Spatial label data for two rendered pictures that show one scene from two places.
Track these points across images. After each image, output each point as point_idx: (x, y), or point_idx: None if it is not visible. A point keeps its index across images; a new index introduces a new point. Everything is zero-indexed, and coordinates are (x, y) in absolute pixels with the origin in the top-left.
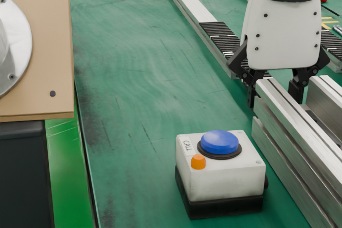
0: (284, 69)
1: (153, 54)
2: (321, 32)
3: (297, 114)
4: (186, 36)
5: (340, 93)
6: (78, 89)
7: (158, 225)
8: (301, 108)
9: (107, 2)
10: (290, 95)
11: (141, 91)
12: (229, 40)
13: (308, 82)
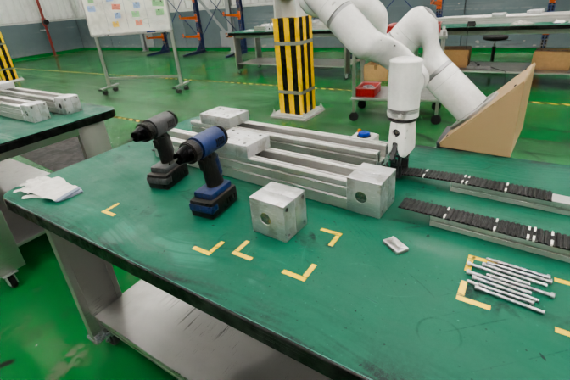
0: (455, 204)
1: (515, 178)
2: (490, 224)
3: (356, 138)
4: None
5: (360, 148)
6: (470, 152)
7: None
8: (359, 140)
9: None
10: (370, 142)
11: (456, 162)
12: (494, 185)
13: (390, 163)
